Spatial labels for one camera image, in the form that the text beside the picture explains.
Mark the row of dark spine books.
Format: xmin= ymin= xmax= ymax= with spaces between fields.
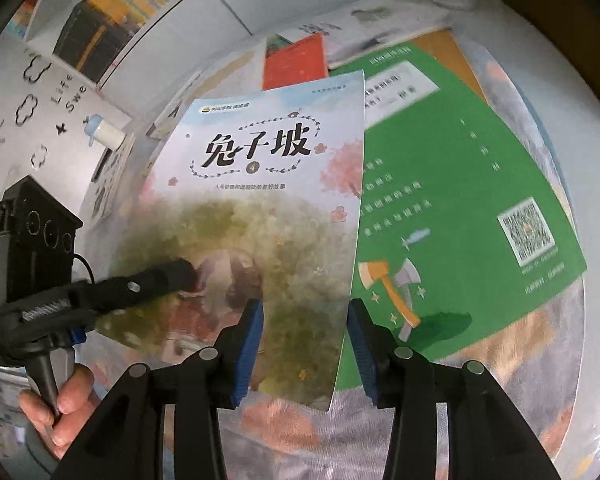
xmin=54 ymin=0 xmax=148 ymax=86

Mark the pale blossom picture book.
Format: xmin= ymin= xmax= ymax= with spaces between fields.
xmin=97 ymin=69 xmax=367 ymax=413

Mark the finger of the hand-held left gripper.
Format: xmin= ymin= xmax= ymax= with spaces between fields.
xmin=99 ymin=258 xmax=199 ymax=319

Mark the person's left hand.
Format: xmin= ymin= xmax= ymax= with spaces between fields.
xmin=19 ymin=364 xmax=102 ymax=462

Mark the dark wooden cabinet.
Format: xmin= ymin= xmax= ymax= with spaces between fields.
xmin=495 ymin=0 xmax=600 ymax=136

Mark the red book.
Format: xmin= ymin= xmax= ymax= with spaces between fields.
xmin=261 ymin=34 xmax=329 ymax=92

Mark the green book with child picture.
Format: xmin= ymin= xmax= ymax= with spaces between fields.
xmin=266 ymin=35 xmax=295 ymax=57

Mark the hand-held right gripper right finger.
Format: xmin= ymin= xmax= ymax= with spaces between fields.
xmin=346 ymin=298 xmax=564 ymax=480

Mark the white bottle with blue lid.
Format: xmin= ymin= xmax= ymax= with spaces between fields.
xmin=82 ymin=114 xmax=127 ymax=150

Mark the white bookshelf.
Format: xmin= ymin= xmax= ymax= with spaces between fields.
xmin=0 ymin=0 xmax=431 ymax=131

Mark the orange book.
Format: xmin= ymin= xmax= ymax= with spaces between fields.
xmin=410 ymin=29 xmax=491 ymax=106

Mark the thin white grey book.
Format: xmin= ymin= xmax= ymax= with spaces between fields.
xmin=280 ymin=2 xmax=453 ymax=68

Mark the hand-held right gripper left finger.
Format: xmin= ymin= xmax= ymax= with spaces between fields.
xmin=54 ymin=298 xmax=266 ymax=480

